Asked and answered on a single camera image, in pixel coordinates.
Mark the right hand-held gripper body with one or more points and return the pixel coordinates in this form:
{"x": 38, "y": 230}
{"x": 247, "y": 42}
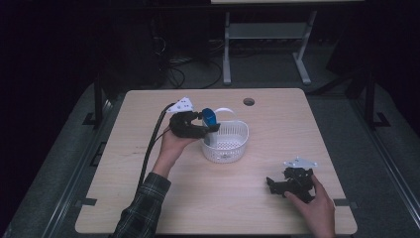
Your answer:
{"x": 298, "y": 181}

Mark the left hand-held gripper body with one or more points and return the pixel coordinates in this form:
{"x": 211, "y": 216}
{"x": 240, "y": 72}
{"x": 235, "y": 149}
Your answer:
{"x": 183, "y": 127}

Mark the white and blue shampoo bottle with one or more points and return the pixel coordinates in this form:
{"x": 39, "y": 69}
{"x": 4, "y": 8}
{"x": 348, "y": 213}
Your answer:
{"x": 208, "y": 117}

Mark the white plastic basket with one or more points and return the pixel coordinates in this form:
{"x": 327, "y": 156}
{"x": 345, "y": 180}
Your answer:
{"x": 228, "y": 153}

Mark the person's left hand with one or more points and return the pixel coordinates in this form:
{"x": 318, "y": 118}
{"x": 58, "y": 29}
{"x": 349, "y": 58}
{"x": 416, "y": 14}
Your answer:
{"x": 171, "y": 148}

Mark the person's right hand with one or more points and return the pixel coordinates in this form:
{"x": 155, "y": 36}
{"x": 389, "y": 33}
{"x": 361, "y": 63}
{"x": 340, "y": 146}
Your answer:
{"x": 317, "y": 211}

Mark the grey tape strip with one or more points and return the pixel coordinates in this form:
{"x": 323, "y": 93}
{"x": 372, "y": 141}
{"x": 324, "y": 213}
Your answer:
{"x": 345, "y": 202}
{"x": 87, "y": 202}

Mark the black metal stand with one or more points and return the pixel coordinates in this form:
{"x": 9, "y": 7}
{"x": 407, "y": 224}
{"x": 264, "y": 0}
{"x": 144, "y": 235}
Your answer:
{"x": 98, "y": 99}
{"x": 370, "y": 99}

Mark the metal floor rail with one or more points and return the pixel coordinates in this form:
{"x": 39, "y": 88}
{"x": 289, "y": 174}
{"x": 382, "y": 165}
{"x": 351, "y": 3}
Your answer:
{"x": 389, "y": 168}
{"x": 66, "y": 191}

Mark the white desk with metal frame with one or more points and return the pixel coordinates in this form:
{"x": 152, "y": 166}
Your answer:
{"x": 264, "y": 31}

